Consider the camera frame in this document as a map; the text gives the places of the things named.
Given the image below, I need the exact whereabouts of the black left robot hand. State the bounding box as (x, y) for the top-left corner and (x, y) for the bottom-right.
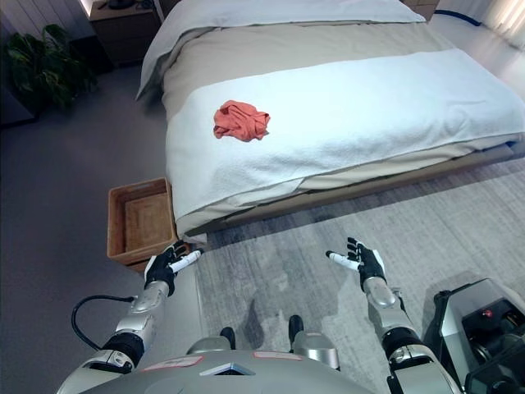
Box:
(144, 241), (205, 285)

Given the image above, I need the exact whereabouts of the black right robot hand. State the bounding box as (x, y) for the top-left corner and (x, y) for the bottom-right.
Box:
(325, 236), (388, 284)

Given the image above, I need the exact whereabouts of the orange cloth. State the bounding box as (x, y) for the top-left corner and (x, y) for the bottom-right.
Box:
(212, 99), (272, 144)

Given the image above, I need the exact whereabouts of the brown wicker basket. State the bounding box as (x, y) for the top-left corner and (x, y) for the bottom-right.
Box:
(107, 176), (181, 273)

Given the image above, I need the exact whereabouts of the bed with white blanket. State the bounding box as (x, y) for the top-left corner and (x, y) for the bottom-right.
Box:
(165, 48), (525, 225)

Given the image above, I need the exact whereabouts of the grey patterned rug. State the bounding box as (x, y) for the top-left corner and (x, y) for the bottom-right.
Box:
(194, 158), (525, 394)

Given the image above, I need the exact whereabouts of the silver left robot leg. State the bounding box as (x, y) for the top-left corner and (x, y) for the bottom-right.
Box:
(186, 337), (235, 356)

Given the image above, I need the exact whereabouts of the silver robot leg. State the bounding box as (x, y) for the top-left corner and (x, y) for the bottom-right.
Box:
(186, 337), (235, 356)
(290, 330), (341, 371)

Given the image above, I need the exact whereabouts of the black right robot foot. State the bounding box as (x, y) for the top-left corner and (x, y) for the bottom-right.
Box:
(288, 314), (306, 341)

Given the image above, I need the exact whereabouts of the black robot foot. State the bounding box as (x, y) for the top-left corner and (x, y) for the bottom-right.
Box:
(288, 314), (306, 341)
(219, 326), (237, 350)

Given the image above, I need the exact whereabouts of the black left robot foot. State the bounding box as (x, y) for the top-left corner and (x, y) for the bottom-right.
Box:
(219, 326), (237, 350)

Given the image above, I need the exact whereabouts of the silver right robot leg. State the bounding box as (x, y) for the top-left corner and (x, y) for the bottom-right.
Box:
(290, 330), (341, 371)

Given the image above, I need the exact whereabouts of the black and silver machine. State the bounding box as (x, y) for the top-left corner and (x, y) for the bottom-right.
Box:
(422, 277), (525, 394)

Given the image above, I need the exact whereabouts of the silver robot torso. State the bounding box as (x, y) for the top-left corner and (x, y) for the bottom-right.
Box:
(57, 350), (393, 394)

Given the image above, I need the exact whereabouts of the dark planter box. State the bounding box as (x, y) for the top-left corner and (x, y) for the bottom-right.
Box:
(0, 80), (42, 126)

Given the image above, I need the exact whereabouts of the green potted plant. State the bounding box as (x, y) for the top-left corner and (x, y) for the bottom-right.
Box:
(2, 23), (99, 111)

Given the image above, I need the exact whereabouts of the beige duvet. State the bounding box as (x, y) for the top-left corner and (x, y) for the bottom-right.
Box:
(162, 18), (456, 124)

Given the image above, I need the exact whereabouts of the brown wooden nightstand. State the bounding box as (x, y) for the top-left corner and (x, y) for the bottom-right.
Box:
(89, 0), (166, 69)

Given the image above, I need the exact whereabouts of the white curtain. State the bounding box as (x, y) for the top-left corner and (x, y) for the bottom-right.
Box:
(483, 0), (525, 47)

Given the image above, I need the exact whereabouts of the tan bed frame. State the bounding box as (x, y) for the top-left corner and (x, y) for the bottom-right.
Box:
(183, 141), (525, 244)

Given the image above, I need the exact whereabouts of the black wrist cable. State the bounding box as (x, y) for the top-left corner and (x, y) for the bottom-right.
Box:
(71, 295), (137, 353)

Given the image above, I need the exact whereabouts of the blue hose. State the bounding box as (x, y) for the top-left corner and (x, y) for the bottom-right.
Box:
(433, 7), (482, 28)

